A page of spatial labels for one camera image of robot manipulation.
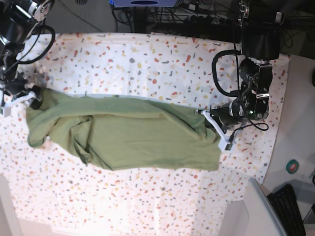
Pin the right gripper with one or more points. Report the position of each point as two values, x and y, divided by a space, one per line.
17 86

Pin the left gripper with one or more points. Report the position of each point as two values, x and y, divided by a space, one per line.
226 116

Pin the green t-shirt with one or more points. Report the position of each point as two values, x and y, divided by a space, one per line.
118 133

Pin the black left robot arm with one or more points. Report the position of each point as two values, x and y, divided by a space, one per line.
260 44

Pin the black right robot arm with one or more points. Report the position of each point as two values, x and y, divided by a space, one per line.
19 20

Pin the terrazzo patterned tablecloth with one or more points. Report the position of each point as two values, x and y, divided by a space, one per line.
51 187

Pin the green tape roll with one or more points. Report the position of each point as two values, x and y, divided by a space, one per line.
292 166

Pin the black keyboard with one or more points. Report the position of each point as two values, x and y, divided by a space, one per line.
286 208

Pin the blue white box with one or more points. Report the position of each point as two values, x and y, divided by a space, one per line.
143 3

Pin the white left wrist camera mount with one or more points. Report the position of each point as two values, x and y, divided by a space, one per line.
226 142

